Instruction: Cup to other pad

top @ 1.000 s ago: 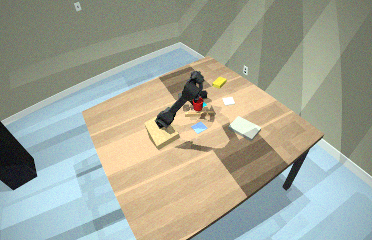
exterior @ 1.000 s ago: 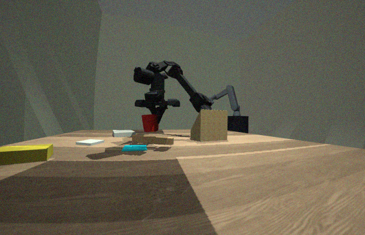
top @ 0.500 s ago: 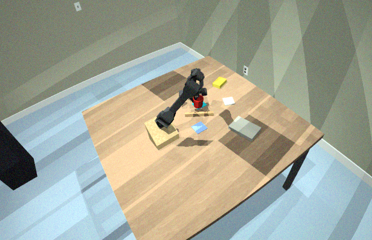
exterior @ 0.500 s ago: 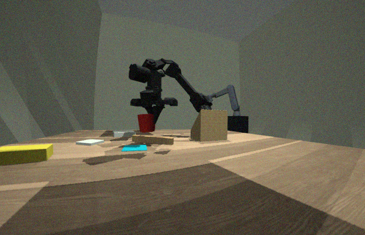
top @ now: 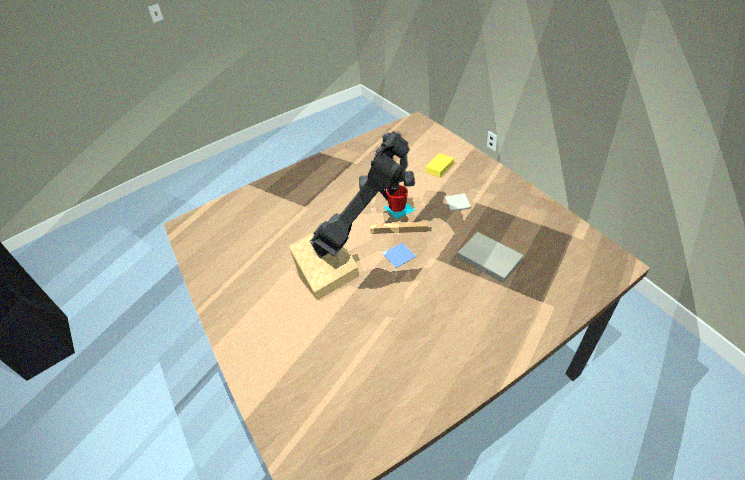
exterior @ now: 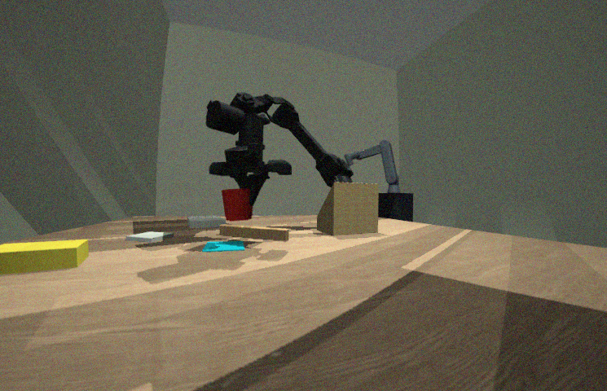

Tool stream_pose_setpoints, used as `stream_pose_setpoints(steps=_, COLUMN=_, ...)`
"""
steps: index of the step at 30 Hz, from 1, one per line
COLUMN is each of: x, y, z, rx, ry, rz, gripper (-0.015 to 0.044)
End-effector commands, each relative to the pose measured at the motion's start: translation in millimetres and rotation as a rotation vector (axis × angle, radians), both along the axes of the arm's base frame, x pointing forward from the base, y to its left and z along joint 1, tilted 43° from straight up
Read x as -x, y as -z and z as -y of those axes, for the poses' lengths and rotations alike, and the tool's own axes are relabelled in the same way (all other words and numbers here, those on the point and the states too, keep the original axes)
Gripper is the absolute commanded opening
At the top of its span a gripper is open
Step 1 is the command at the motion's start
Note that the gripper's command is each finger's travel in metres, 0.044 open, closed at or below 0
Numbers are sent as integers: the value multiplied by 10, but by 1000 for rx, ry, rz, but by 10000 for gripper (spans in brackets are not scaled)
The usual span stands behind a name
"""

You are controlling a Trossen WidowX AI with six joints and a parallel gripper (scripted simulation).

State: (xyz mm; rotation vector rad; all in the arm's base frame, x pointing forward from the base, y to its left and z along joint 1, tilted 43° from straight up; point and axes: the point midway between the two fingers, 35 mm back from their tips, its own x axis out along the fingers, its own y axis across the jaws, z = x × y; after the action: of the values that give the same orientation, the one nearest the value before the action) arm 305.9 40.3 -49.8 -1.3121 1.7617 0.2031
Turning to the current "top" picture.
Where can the dark red cup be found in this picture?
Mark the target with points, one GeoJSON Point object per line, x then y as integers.
{"type": "Point", "coordinates": [397, 202]}

